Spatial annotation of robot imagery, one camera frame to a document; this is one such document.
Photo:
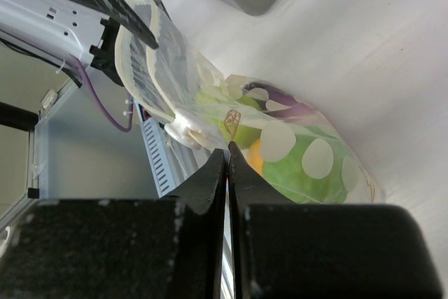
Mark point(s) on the clear zip top bag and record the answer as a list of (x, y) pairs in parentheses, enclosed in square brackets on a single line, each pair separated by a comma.
[(165, 81)]

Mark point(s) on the green toy fruit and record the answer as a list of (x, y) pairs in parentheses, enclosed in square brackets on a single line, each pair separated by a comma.
[(308, 164)]

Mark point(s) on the purple toy eggplant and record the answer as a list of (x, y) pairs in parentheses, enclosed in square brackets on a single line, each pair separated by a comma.
[(293, 108)]

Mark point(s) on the orange toy lemon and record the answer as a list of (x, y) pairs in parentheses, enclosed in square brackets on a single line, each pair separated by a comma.
[(254, 158)]

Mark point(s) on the slotted white cable duct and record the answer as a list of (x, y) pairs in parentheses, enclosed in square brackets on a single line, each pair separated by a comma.
[(159, 156)]

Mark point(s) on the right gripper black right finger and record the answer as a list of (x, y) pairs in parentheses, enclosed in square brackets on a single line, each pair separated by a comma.
[(286, 250)]

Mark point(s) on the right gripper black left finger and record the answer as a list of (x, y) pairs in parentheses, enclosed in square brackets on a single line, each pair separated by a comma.
[(166, 248)]

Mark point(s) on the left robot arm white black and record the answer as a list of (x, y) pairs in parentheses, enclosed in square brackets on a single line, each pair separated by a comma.
[(58, 31)]

